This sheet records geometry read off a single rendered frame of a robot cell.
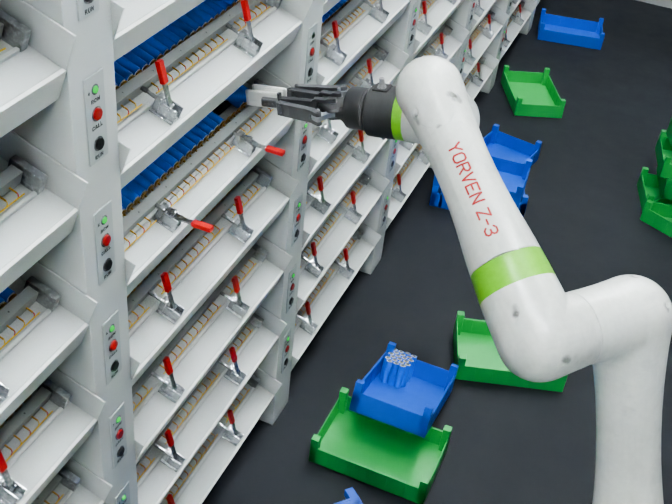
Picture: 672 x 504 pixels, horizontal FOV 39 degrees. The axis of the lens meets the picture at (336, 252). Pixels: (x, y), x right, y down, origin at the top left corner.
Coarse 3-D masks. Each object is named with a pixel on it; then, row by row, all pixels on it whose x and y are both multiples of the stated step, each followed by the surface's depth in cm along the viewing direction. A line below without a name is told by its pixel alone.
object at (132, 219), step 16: (240, 112) 175; (256, 112) 179; (224, 128) 170; (240, 128) 174; (208, 144) 165; (192, 160) 160; (176, 176) 156; (192, 176) 160; (160, 192) 152; (144, 208) 148; (128, 224) 145; (128, 240) 144
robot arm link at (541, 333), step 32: (512, 256) 133; (544, 256) 135; (480, 288) 135; (512, 288) 131; (544, 288) 131; (512, 320) 130; (544, 320) 129; (576, 320) 130; (512, 352) 130; (544, 352) 128; (576, 352) 130
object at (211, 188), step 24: (264, 72) 183; (264, 120) 180; (288, 120) 183; (264, 144) 175; (216, 168) 165; (240, 168) 168; (192, 192) 159; (216, 192) 161; (192, 216) 155; (144, 240) 147; (168, 240) 149; (144, 264) 144
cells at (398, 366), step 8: (392, 352) 254; (400, 352) 256; (408, 352) 256; (384, 360) 251; (392, 360) 250; (400, 360) 251; (408, 360) 252; (384, 368) 250; (392, 368) 249; (400, 368) 248; (408, 368) 249; (384, 376) 250; (392, 376) 249; (400, 376) 248; (408, 376) 253; (392, 384) 250; (400, 384) 249
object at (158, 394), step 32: (256, 256) 207; (288, 256) 206; (224, 288) 197; (256, 288) 202; (192, 320) 186; (224, 320) 193; (192, 352) 184; (160, 384) 175; (192, 384) 179; (160, 416) 172
